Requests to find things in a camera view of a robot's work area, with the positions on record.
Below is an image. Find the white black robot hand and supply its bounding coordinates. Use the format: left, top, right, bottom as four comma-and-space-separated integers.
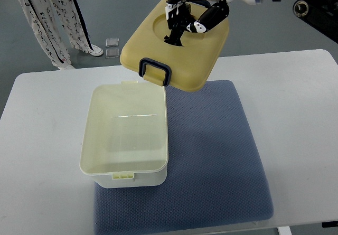
164, 0, 281, 46

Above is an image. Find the clear plastic box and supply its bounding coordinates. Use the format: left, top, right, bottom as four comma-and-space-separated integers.
105, 48, 120, 59
105, 37, 119, 48

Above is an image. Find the white storage box base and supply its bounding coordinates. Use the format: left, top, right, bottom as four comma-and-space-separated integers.
80, 81, 168, 189

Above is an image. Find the white table leg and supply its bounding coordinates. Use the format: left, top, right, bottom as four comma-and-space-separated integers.
277, 226, 292, 235

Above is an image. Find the black table edge clamp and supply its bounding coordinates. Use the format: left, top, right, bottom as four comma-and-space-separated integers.
322, 221, 338, 228

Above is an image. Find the person in patterned trousers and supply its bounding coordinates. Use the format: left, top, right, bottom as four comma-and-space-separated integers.
18, 0, 104, 70

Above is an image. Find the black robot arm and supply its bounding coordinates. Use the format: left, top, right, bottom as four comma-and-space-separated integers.
291, 0, 337, 43

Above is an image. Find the upper clear plastic box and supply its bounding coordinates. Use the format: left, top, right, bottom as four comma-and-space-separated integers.
105, 37, 119, 48

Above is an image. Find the lower clear plastic box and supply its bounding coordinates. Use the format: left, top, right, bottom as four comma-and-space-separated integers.
105, 48, 120, 59

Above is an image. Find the yellow storage box lid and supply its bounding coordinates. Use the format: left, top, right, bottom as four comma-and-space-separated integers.
120, 0, 229, 92

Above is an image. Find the blue textured mat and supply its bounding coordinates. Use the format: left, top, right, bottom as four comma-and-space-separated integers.
94, 80, 274, 234

